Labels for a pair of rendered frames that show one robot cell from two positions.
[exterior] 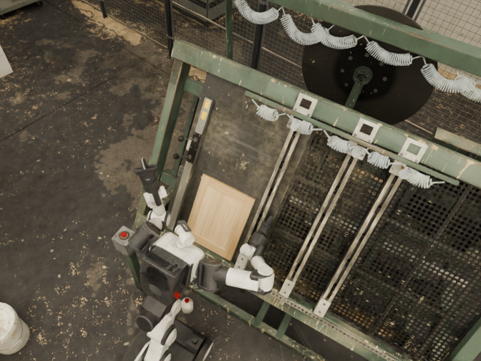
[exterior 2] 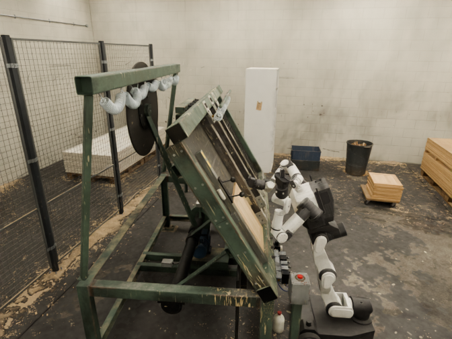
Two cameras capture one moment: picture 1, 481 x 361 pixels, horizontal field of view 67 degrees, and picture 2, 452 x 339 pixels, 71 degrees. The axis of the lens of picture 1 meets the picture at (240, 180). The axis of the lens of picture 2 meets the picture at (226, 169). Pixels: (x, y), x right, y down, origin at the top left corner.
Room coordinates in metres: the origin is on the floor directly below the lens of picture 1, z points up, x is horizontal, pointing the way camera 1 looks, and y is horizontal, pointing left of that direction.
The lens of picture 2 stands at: (2.09, 2.19, 2.32)
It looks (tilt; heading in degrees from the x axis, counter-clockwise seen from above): 20 degrees down; 252
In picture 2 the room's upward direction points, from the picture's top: 1 degrees clockwise
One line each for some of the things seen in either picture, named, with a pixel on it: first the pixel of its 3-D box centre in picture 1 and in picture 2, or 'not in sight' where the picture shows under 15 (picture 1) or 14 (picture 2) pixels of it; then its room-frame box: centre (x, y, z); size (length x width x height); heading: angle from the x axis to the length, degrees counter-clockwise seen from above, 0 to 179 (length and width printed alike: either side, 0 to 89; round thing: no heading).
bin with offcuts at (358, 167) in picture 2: not in sight; (357, 157); (-2.36, -2.87, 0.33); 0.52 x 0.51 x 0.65; 59
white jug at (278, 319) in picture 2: (187, 304); (278, 321); (0.98, 0.28, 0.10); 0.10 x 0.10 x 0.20
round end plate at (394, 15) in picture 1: (363, 74); (146, 109); (1.92, -0.64, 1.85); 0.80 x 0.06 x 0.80; 68
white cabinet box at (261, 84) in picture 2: not in sight; (260, 120); (-0.53, -3.73, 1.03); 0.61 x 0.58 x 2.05; 59
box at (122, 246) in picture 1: (126, 241); (298, 288); (1.10, 0.71, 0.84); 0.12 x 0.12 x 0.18; 68
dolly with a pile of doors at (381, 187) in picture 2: not in sight; (379, 188); (-1.86, -1.66, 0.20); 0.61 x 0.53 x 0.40; 59
